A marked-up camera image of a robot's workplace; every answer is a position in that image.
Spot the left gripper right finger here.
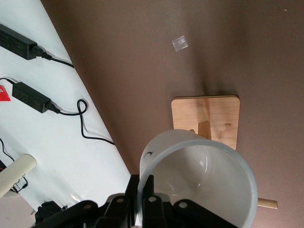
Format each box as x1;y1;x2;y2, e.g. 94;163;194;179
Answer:
142;175;238;228

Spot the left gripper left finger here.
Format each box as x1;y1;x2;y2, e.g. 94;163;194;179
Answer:
47;175;140;228

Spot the white ceramic cup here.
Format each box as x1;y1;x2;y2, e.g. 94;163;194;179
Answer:
139;129;259;228

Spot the wooden cup rack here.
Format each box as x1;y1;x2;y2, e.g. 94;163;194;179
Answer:
171;95;278;210

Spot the beige tube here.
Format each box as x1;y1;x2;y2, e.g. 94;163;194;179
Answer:
0;153;38;198

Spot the small black power adapter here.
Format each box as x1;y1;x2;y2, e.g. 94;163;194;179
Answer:
11;81;52;115

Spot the red label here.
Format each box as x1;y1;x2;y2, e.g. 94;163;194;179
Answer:
0;85;11;103

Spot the clear tape patch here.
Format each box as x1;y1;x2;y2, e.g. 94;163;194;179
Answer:
171;35;190;53

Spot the large black power adapter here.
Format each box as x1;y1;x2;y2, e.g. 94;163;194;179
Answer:
0;23;39;61

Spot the looped black adapter cable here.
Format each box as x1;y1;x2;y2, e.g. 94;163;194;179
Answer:
48;99;115;145

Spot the thin black wire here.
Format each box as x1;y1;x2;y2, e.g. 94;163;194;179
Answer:
0;137;14;165

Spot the black power adapter cable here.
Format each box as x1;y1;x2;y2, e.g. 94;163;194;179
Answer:
35;46;75;69

